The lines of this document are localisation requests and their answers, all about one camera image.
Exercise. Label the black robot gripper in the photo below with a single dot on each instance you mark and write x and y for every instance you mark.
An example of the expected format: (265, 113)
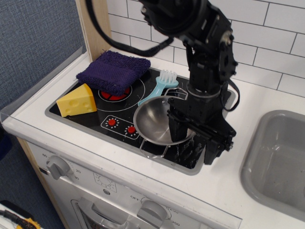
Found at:
(204, 116)

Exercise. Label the stainless steel pot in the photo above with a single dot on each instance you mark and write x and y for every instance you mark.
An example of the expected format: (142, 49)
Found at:
(152, 122)

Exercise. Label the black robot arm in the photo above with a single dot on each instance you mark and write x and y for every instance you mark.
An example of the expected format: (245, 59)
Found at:
(208, 38)

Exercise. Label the purple blue folded cloth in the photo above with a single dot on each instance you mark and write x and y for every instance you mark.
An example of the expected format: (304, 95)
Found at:
(113, 72)

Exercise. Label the black toy stove top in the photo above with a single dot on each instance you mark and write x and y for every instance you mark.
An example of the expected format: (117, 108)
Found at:
(113, 122)

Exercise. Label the light blue dish brush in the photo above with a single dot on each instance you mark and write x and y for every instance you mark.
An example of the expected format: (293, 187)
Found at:
(166, 80)

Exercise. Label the grey sink basin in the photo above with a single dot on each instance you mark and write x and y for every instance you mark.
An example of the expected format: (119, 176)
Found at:
(273, 172)

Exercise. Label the grey right oven knob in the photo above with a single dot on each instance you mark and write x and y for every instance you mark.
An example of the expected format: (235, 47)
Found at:
(152, 213)

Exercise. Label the grey oven knob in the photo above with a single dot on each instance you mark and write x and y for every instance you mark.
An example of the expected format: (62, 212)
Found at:
(57, 167)
(152, 213)

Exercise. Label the yellow toy cheese wedge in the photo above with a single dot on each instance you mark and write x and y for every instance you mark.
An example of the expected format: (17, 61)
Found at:
(77, 102)

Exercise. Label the white toy oven front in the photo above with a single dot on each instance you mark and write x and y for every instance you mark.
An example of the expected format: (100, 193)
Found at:
(88, 200)

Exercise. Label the grey left oven knob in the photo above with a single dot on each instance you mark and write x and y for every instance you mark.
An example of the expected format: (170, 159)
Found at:
(57, 167)

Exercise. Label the yellow black object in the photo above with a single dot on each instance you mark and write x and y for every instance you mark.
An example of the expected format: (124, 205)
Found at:
(21, 223)

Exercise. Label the wooden side post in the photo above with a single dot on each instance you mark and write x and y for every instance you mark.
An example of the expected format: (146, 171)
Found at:
(94, 42)

